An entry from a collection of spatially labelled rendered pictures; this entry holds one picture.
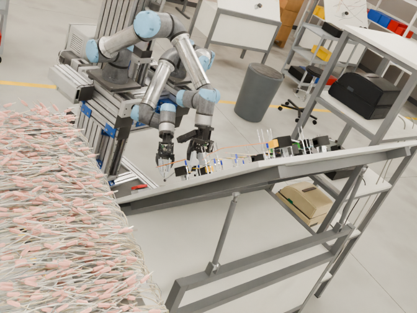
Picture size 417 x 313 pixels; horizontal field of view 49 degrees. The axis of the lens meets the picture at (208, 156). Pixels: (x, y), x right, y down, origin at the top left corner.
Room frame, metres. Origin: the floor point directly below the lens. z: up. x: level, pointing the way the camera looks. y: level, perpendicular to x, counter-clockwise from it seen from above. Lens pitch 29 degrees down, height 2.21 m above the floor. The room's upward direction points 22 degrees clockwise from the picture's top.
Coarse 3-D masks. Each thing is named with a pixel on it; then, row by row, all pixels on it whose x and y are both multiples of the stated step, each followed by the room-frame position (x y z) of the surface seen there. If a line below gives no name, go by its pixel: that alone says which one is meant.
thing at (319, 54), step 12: (312, 24) 7.54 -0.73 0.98; (324, 24) 7.59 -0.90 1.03; (324, 36) 7.04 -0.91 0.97; (336, 36) 7.33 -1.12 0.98; (300, 48) 7.53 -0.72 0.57; (312, 48) 7.59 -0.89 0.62; (324, 48) 7.61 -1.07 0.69; (312, 60) 7.04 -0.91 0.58; (324, 60) 7.33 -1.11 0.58; (348, 60) 7.60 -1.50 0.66; (288, 72) 7.41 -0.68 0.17; (300, 72) 7.21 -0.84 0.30; (300, 84) 7.04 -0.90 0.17
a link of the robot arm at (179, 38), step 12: (168, 12) 2.16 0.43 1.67; (180, 24) 2.15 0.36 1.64; (180, 36) 2.12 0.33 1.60; (180, 48) 2.10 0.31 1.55; (192, 48) 2.12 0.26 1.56; (192, 60) 2.07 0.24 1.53; (192, 72) 2.04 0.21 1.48; (204, 72) 2.06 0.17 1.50; (204, 84) 2.01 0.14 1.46; (216, 96) 2.01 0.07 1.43
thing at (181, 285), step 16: (336, 224) 2.01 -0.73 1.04; (352, 224) 2.14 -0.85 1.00; (304, 240) 1.83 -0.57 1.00; (320, 240) 1.89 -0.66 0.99; (336, 240) 2.12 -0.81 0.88; (256, 256) 1.57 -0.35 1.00; (272, 256) 1.62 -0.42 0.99; (208, 272) 1.35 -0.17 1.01; (224, 272) 1.41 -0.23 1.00; (176, 288) 1.25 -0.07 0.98; (192, 288) 1.29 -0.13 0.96; (176, 304) 1.25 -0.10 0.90
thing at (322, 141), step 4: (324, 136) 1.84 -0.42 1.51; (312, 140) 1.84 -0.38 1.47; (316, 140) 1.85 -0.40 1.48; (320, 140) 1.82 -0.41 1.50; (324, 140) 1.82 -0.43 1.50; (328, 140) 1.84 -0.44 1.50; (332, 140) 1.87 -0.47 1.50; (336, 140) 1.87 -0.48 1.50; (316, 144) 1.84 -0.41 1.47; (320, 144) 1.81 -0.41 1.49; (324, 144) 1.81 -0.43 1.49; (328, 144) 1.83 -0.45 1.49; (320, 148) 1.83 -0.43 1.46; (324, 148) 1.82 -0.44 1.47; (320, 152) 1.82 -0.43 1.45
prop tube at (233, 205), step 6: (234, 204) 1.39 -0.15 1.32; (228, 210) 1.39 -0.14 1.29; (234, 210) 1.39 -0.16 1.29; (228, 216) 1.38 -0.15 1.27; (228, 222) 1.38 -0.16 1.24; (228, 228) 1.39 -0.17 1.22; (222, 234) 1.38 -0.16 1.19; (222, 240) 1.37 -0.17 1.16; (222, 246) 1.38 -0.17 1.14; (216, 252) 1.37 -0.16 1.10; (216, 258) 1.37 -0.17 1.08; (216, 264) 1.37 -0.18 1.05
